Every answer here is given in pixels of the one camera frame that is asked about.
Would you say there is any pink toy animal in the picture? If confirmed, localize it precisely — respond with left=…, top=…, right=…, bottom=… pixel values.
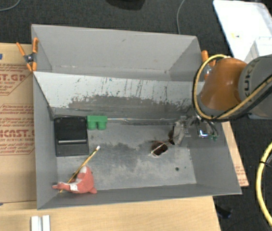
left=52, top=165, right=98, bottom=194

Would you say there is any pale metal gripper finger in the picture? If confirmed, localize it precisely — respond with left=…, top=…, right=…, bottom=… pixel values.
left=174, top=118, right=189, bottom=132
left=176, top=128, right=187, bottom=146

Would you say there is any brown cardboard board, red print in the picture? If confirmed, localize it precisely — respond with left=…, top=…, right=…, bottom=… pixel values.
left=0, top=41, right=250, bottom=208

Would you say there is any grey metal bin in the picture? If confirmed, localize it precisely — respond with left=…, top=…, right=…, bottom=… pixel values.
left=31, top=24, right=243, bottom=210

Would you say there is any green double-cylinder block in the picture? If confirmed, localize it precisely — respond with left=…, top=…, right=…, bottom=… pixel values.
left=86, top=115, right=108, bottom=131

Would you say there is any black flat box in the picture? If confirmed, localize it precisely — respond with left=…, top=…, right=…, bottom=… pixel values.
left=53, top=115, right=90, bottom=157

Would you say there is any yellow pencil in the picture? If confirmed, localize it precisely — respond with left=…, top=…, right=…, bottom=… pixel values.
left=59, top=145, right=101, bottom=193

